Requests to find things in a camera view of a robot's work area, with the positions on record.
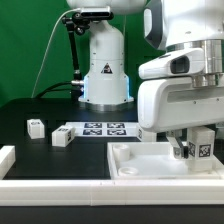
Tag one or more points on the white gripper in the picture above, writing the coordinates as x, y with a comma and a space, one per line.
181, 89

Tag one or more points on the white square tabletop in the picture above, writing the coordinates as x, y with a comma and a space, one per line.
150, 160

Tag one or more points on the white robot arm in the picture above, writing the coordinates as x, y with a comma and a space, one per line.
141, 31

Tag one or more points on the white U-shaped fence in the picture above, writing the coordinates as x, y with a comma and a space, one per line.
104, 192

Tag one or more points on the white marker base plate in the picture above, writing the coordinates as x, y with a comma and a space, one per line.
104, 129

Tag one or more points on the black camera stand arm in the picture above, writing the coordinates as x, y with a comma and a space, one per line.
76, 88

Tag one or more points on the black camera on stand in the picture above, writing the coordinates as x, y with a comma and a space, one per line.
93, 14

